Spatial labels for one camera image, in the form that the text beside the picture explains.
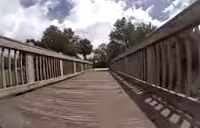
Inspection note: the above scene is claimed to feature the wooden bridge railing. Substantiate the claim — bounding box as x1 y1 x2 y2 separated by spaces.
0 32 94 102
109 0 200 128

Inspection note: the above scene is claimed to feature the group of trees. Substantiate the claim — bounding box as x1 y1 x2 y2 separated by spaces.
25 16 159 69

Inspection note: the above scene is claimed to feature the wooden bridge deck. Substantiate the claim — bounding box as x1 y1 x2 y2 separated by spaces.
0 69 159 128

